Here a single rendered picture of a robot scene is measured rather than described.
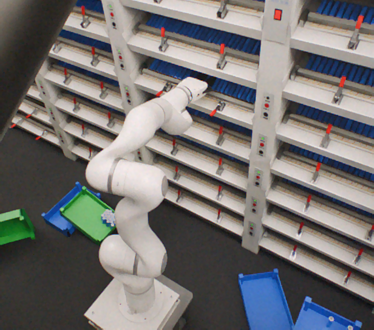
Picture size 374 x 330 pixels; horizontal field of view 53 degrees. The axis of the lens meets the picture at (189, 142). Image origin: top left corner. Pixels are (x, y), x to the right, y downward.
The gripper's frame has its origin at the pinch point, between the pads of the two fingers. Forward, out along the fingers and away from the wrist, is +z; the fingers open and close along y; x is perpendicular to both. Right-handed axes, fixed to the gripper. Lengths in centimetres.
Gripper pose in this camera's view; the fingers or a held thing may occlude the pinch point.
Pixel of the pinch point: (204, 81)
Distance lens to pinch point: 160.2
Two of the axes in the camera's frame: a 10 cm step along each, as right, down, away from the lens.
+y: -8.3, -3.6, 4.3
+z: 5.6, -4.7, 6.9
